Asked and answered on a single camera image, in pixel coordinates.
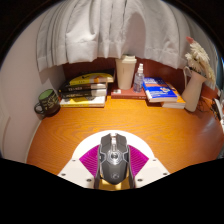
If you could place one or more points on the grey gaming computer mouse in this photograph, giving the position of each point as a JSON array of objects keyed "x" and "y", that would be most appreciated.
[{"x": 114, "y": 160}]

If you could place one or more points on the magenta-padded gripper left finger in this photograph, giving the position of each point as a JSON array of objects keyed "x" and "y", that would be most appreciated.
[{"x": 75, "y": 171}]

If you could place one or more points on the white ceramic jug vase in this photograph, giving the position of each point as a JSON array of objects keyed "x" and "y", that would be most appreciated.
[{"x": 193, "y": 95}]

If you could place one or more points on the black-spine book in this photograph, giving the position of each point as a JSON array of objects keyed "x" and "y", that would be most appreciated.
[
  {"x": 83, "y": 94},
  {"x": 83, "y": 87}
]

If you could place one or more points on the blue-cover book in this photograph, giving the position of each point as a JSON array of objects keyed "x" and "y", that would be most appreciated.
[{"x": 158, "y": 89}]

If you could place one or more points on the dark green mug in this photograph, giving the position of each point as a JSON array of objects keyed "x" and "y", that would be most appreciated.
[{"x": 50, "y": 101}]

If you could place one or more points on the orange-cover book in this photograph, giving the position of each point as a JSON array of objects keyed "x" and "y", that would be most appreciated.
[{"x": 178, "y": 102}]

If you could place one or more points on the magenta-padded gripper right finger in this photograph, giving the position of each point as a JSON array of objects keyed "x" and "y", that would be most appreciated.
[{"x": 151, "y": 170}]

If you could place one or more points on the white yellow-spine book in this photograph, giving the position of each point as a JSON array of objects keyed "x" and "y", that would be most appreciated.
[{"x": 83, "y": 102}]

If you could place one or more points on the red-brown flat book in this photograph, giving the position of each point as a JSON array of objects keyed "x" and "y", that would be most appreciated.
[{"x": 123, "y": 94}]

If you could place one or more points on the cream lidded tumbler cup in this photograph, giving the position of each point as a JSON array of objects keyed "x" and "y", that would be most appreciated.
[{"x": 126, "y": 73}]

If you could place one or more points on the clear spray bottle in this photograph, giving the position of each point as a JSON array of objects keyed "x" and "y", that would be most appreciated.
[{"x": 138, "y": 81}]

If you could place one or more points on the white oval printed mouse pad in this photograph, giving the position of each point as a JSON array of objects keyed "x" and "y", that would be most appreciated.
[{"x": 86, "y": 143}]

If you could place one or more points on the silver laptop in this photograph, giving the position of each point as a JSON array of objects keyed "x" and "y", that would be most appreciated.
[{"x": 220, "y": 111}]

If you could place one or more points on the white pleated curtain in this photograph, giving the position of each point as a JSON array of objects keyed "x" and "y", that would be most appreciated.
[{"x": 100, "y": 30}]

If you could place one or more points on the yellow-cover book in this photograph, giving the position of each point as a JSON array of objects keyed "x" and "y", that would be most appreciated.
[{"x": 90, "y": 79}]

